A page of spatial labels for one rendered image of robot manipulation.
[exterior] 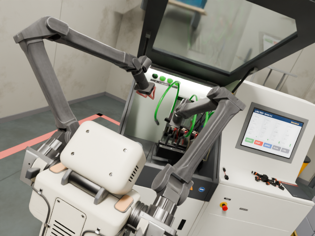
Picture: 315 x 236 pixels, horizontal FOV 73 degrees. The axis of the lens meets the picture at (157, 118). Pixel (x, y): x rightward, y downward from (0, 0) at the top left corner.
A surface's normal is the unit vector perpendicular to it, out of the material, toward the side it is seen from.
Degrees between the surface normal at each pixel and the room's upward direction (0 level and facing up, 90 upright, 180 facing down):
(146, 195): 90
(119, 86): 90
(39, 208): 82
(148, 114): 90
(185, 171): 68
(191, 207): 90
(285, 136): 76
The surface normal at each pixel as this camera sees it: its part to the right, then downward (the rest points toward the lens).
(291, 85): -0.34, 0.25
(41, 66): 0.73, 0.06
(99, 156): -0.05, -0.40
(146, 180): 0.02, 0.39
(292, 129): 0.10, 0.17
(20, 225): 0.30, -0.88
